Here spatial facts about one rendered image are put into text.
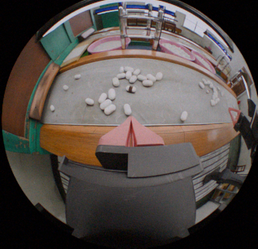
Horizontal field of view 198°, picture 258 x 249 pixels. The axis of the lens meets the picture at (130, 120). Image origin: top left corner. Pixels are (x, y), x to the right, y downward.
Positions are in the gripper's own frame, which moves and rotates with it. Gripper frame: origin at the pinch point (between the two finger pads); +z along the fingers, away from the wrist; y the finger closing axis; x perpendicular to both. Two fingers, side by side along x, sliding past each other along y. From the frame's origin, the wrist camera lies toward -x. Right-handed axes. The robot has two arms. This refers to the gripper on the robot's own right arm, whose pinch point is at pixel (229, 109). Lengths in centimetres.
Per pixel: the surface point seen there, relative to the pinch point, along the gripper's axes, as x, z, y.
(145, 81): 0.2, 14.2, 33.6
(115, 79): -0.5, 14.9, 43.4
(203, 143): 13.2, -1.7, 14.1
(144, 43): -25, 53, 29
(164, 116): 8.8, 7.2, 28.4
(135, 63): -6.5, 25.0, 36.4
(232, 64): -196, 183, -461
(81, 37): -41, 51, 78
